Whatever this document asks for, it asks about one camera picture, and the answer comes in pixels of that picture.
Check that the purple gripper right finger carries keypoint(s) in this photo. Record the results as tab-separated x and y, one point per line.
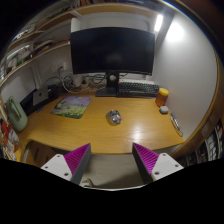
153	166

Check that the glasses at desk edge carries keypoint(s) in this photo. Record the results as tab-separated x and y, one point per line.
176	125

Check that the black mechanical keyboard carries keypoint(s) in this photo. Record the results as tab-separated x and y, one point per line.
134	89

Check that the wooden wall shelves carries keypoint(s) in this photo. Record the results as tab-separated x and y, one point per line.
56	26

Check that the green bag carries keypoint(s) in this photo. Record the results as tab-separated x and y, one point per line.
16	114

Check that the black computer monitor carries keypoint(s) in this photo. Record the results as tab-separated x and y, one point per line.
112	49

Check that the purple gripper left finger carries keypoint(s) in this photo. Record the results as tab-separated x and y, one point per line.
71	166

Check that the white ceiling light bar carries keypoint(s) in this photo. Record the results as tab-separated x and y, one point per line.
158	23

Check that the orange plastic jar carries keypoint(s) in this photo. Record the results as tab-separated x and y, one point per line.
161	97

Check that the silver mini desktop computer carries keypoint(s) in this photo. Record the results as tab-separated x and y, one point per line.
40	95

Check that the small grey earbuds case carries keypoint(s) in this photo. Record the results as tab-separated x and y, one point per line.
164	110

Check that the black monitor stand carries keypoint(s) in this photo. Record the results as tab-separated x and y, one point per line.
111	87

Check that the floral painting mouse pad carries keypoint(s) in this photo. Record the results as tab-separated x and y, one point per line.
71	107

